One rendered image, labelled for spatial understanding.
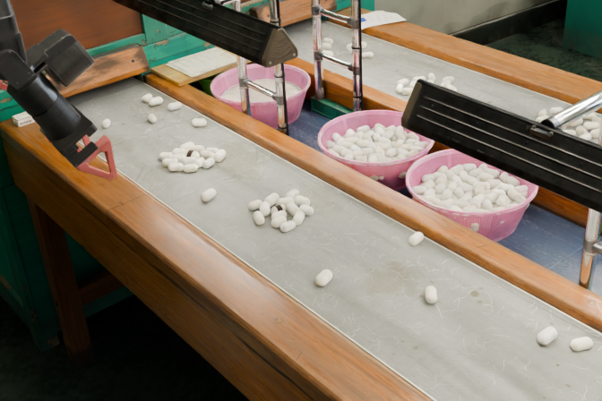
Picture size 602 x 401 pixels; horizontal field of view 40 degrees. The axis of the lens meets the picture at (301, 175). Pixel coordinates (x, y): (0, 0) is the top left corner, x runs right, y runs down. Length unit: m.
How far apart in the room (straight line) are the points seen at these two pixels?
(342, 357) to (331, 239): 0.36
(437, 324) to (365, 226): 0.31
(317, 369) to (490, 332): 0.29
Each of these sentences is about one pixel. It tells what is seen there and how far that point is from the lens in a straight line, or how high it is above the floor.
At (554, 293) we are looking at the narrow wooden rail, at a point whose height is 0.76.
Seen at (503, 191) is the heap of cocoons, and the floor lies 0.74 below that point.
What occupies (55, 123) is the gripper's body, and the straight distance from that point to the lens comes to 1.29.
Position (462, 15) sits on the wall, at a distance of 4.38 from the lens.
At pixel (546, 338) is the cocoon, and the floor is 0.76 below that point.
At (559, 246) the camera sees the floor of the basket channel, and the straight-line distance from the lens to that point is 1.70.
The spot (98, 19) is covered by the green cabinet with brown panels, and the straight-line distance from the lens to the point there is 2.25.
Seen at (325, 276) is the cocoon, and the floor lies 0.76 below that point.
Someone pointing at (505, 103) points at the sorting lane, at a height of 0.74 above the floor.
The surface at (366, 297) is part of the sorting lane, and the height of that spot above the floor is 0.74.
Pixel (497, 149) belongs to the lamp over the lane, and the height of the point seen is 1.07.
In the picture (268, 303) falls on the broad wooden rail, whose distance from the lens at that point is 1.38.
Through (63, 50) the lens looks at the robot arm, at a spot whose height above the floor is 1.20.
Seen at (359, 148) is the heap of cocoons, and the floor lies 0.74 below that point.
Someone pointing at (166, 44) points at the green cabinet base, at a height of 0.83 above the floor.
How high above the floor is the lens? 1.63
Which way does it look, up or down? 30 degrees down
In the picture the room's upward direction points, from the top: 4 degrees counter-clockwise
